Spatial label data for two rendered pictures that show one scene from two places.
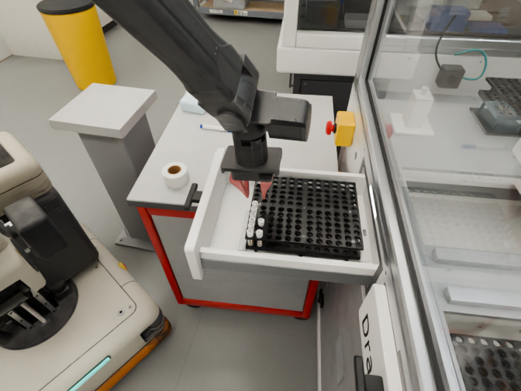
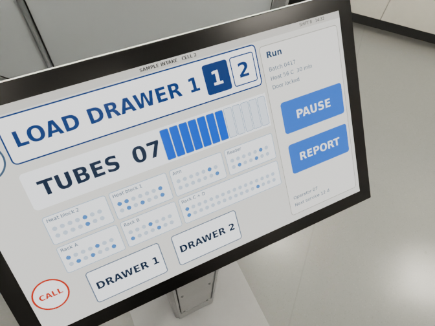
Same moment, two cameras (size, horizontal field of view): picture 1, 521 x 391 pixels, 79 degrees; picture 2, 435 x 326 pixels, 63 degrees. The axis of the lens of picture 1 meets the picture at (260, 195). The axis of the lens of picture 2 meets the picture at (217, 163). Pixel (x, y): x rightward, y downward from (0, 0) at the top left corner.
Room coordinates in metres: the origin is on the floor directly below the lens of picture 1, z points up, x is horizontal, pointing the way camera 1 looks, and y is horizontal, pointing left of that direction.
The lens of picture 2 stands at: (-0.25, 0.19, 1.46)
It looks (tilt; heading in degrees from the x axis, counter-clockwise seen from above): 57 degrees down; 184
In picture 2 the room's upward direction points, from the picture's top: 5 degrees clockwise
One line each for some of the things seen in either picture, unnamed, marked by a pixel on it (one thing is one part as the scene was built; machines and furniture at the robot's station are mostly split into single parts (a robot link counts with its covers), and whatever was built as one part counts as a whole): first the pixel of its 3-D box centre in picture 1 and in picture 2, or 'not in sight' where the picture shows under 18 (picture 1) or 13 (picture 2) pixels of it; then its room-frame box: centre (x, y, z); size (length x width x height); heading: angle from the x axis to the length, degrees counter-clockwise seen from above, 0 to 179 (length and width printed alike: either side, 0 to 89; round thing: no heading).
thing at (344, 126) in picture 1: (343, 129); not in sight; (0.74, -0.23, 0.88); 0.07 x 0.05 x 0.07; 173
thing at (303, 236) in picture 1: (302, 217); not in sight; (0.43, -0.09, 0.87); 0.22 x 0.18 x 0.06; 83
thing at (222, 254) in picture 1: (306, 219); not in sight; (0.43, -0.10, 0.86); 0.40 x 0.26 x 0.06; 83
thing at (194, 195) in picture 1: (196, 196); not in sight; (0.45, 0.13, 0.91); 0.07 x 0.04 x 0.01; 173
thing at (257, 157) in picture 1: (250, 148); not in sight; (0.43, 0.02, 1.05); 0.10 x 0.07 x 0.07; 81
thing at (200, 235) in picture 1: (210, 208); not in sight; (0.45, 0.11, 0.87); 0.29 x 0.02 x 0.11; 173
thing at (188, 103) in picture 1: (200, 98); not in sight; (1.08, 0.23, 0.78); 0.15 x 0.10 x 0.04; 161
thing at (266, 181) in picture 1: (255, 179); not in sight; (0.43, 0.01, 0.98); 0.07 x 0.07 x 0.09; 81
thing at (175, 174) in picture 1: (175, 174); not in sight; (0.66, 0.24, 0.78); 0.07 x 0.07 x 0.04
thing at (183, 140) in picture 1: (250, 212); not in sight; (0.86, 0.04, 0.38); 0.62 x 0.58 x 0.76; 173
